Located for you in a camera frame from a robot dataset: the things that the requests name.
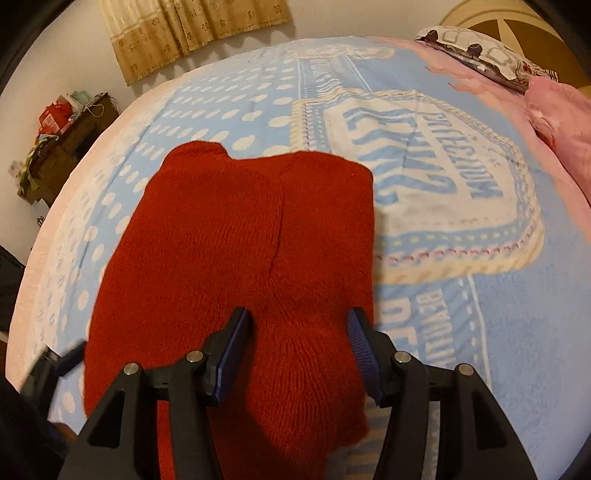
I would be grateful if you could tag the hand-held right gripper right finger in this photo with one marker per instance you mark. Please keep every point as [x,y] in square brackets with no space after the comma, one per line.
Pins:
[364,360]

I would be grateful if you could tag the red gift bag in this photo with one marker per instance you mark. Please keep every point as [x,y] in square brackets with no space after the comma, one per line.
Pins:
[55,115]

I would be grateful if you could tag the blue printed blanket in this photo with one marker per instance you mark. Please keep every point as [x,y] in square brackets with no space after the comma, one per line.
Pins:
[231,101]

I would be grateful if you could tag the pink quilt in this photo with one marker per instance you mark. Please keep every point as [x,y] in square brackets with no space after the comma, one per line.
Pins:
[563,120]

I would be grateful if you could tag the beige patterned curtain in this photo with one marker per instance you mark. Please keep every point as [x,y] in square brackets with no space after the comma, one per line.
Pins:
[184,32]

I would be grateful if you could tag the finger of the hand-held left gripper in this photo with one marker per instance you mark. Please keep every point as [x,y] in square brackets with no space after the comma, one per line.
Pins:
[70,359]

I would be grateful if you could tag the pink bed sheet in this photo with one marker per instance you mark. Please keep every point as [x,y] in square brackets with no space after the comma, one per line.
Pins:
[34,277]

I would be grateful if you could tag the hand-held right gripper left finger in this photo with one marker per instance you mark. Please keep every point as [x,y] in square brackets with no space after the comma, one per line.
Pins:
[228,360]

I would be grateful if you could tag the wooden desk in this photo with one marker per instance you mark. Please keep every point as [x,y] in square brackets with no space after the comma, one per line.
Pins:
[78,134]

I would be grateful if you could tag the patterned pillow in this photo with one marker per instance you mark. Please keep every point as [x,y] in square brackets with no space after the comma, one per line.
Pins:
[485,53]

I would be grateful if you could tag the black bag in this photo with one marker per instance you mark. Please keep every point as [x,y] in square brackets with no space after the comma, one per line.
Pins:
[9,286]

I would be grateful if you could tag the beige headboard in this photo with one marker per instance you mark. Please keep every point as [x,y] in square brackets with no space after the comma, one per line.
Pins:
[521,27]

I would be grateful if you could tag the red knitted sweater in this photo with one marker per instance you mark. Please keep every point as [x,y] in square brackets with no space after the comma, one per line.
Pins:
[207,230]

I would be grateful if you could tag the person's left forearm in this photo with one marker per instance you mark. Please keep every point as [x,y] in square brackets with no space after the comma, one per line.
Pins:
[27,438]

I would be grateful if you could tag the green patterned cloth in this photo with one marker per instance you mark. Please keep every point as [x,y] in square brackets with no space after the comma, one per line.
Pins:
[32,166]

